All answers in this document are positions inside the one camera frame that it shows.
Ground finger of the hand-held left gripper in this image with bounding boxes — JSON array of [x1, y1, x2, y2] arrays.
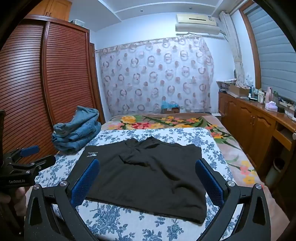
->
[[9, 155, 56, 179], [3, 145, 40, 163]]

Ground grey trash bin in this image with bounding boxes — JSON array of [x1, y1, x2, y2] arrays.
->
[[265, 158, 286, 189]]

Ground black pants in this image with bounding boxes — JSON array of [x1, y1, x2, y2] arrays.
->
[[77, 136, 207, 224]]

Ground circle-patterned curtain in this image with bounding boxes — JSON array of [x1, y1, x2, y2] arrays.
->
[[96, 36, 214, 116]]

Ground folded blue jeans pile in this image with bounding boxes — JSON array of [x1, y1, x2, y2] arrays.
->
[[52, 106, 102, 154]]

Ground wooden sideboard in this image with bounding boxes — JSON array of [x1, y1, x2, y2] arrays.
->
[[217, 91, 296, 186]]

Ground brown louvered wardrobe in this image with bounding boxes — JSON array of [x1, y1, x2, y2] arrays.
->
[[0, 15, 106, 168]]

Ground beige tied curtain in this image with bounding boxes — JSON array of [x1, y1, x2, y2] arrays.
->
[[218, 10, 246, 85]]

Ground wooden overhead cabinet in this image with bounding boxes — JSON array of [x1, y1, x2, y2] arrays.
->
[[30, 0, 73, 22]]

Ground white air conditioner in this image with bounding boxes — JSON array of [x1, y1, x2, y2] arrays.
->
[[175, 13, 221, 35]]

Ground open cardboard box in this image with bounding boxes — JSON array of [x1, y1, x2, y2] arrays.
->
[[228, 83, 250, 98]]

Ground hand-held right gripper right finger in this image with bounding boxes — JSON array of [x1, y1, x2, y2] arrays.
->
[[195, 159, 271, 241]]

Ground cardboard box with blue cloth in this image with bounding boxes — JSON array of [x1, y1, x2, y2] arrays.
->
[[161, 101, 181, 114]]

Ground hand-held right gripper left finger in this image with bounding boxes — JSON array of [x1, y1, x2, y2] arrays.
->
[[24, 159, 100, 241]]

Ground blue floral white bed cover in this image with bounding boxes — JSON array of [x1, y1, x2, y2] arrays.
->
[[35, 127, 238, 241]]

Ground colourful flower blanket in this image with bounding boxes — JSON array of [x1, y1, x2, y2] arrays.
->
[[100, 113, 258, 186]]

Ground pink tissue box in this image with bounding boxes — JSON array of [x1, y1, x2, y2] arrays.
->
[[265, 101, 278, 112]]

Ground person's left hand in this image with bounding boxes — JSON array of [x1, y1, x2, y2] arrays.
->
[[0, 187, 27, 219]]

